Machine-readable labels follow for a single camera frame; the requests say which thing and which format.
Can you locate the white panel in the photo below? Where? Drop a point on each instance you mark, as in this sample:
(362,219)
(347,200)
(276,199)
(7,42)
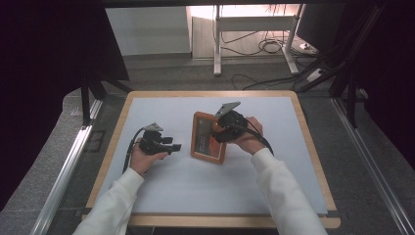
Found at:
(147,31)

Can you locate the pale table mat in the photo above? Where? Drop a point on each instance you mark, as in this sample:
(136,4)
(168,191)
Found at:
(182,189)

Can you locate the white power strip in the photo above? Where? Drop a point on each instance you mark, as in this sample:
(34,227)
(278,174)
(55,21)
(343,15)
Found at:
(315,75)

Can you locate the dark floor grate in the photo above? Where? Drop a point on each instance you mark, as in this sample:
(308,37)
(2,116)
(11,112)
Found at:
(95,141)

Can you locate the aluminium rail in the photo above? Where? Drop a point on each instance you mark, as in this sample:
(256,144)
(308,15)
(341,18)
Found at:
(368,156)
(65,169)

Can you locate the person's right hand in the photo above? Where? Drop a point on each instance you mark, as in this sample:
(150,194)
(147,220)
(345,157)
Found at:
(251,138)

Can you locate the white plug adapter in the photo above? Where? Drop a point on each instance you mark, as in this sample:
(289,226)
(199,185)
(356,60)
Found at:
(304,46)

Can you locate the black curtain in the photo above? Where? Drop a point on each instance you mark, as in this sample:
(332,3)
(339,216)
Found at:
(391,65)
(42,81)

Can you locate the white desk frame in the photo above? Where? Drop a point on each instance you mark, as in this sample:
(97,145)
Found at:
(254,23)

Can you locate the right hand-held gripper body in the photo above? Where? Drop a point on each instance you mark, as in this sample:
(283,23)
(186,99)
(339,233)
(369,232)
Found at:
(232,125)

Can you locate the wooden photo frame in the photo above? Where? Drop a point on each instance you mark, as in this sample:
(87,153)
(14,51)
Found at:
(205,143)

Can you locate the black metal stand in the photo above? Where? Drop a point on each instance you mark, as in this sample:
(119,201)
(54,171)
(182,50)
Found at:
(85,104)
(351,101)

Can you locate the dark monitor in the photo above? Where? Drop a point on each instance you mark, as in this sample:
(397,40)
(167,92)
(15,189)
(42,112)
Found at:
(321,27)

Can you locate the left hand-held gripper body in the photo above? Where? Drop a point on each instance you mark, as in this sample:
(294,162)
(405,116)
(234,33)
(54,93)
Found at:
(151,143)

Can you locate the person's left hand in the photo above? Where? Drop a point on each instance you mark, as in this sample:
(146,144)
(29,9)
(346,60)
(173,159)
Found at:
(143,161)

